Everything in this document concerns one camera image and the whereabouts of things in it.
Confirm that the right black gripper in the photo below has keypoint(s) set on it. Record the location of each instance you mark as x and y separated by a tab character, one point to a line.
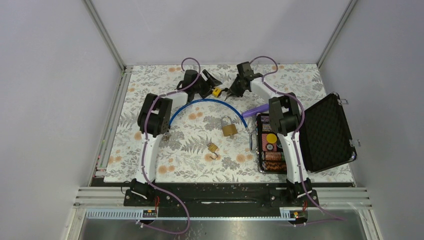
232	89

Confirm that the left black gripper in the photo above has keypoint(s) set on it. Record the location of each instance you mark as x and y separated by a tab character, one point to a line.
210	83

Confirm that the yellow padlock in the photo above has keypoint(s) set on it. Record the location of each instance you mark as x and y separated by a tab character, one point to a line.
217	91

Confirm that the large brass padlock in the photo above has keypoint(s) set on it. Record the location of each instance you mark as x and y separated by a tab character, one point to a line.
228	127

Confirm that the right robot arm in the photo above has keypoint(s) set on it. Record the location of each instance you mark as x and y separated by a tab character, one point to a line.
286	115

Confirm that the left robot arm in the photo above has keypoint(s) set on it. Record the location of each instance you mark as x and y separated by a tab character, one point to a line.
155	115

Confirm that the purple cylinder tool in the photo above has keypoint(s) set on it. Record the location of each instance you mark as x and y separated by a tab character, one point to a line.
257	110

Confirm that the floral table mat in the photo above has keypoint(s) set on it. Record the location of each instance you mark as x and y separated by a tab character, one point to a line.
184	156

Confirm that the small brass padlock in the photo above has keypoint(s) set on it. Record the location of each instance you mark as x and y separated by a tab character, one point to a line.
213	148

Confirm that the yellow round chip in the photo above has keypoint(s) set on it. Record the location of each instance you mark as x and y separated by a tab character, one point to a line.
271	138

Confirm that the black poker chip case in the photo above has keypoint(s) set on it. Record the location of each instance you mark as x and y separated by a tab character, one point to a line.
325	139

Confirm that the blue cable lock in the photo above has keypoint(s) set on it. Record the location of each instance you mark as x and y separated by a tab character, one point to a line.
214	101

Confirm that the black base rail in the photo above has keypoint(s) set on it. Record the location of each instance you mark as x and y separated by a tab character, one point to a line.
217	200

